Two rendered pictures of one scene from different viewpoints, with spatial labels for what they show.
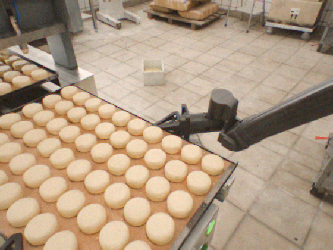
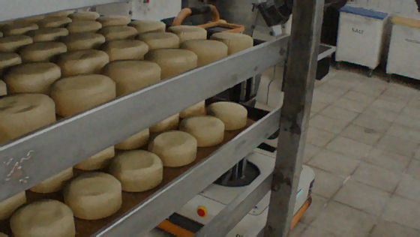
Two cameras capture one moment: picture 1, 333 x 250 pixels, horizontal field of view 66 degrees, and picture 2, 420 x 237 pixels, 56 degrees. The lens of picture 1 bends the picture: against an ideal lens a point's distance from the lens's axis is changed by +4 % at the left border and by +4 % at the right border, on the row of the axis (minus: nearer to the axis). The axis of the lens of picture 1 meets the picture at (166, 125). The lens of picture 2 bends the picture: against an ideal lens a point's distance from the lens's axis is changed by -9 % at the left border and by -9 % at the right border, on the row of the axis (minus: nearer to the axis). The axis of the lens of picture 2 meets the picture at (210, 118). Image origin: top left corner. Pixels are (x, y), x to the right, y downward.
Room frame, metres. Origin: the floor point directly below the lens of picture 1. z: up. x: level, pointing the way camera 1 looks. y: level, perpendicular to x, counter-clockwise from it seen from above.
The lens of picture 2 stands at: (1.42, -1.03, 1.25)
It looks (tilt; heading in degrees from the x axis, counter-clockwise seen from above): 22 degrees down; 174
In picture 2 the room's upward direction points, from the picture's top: 3 degrees clockwise
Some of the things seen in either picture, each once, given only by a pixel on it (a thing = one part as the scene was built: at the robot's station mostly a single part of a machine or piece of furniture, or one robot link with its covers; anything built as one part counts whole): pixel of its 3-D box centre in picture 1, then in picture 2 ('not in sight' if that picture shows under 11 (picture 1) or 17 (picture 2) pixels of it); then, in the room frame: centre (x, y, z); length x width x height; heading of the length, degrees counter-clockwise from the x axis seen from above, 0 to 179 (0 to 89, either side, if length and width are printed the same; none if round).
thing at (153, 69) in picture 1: (153, 72); not in sight; (2.47, 0.15, 0.08); 0.30 x 0.22 x 0.16; 4
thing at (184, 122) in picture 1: (168, 123); not in sight; (0.53, 0.00, 0.91); 0.09 x 0.07 x 0.07; 98
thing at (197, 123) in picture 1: (193, 124); not in sight; (0.54, -0.08, 0.90); 0.07 x 0.07 x 0.10; 8
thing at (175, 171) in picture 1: (176, 171); not in sight; (0.36, -0.02, 0.91); 0.05 x 0.05 x 0.02
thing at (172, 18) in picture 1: (184, 15); not in sight; (4.63, -0.30, 0.06); 1.20 x 0.80 x 0.11; 52
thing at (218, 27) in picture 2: not in sight; (217, 40); (-0.37, -0.85, 0.87); 0.23 x 0.15 x 0.11; 143
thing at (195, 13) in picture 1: (199, 9); not in sight; (4.45, -0.54, 0.19); 0.72 x 0.42 x 0.15; 144
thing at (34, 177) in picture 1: (37, 175); not in sight; (0.35, 0.27, 0.91); 0.05 x 0.05 x 0.02
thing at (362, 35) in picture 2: not in sight; (362, 39); (-3.30, 1.21, 0.38); 0.64 x 0.54 x 0.77; 142
